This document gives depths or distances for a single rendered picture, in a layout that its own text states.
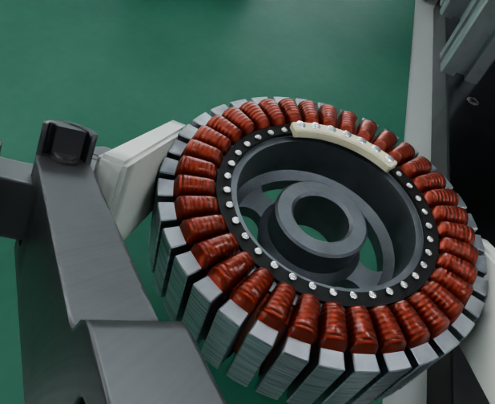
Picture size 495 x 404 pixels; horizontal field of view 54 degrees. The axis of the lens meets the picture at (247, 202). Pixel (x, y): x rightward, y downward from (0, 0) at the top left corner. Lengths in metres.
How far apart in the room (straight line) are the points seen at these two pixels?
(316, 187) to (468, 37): 0.24
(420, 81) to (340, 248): 0.28
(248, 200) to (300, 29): 0.26
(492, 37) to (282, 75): 0.15
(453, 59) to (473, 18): 0.03
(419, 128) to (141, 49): 0.20
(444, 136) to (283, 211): 0.20
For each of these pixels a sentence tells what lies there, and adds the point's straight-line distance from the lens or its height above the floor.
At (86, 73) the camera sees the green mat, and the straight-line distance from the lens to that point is 0.32.
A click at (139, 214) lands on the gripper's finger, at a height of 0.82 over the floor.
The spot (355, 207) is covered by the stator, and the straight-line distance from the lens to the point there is 0.18.
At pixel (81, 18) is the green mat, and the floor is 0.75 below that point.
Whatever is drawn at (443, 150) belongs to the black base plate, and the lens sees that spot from 0.34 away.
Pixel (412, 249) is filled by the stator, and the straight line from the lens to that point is 0.17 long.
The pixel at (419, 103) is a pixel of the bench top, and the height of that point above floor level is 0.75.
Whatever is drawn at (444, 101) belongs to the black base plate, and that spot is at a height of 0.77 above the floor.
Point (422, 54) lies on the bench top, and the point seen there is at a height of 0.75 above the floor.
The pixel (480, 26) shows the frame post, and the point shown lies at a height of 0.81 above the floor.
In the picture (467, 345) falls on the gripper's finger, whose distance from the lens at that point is 0.17.
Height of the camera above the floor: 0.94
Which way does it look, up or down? 47 degrees down
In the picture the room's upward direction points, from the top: 21 degrees clockwise
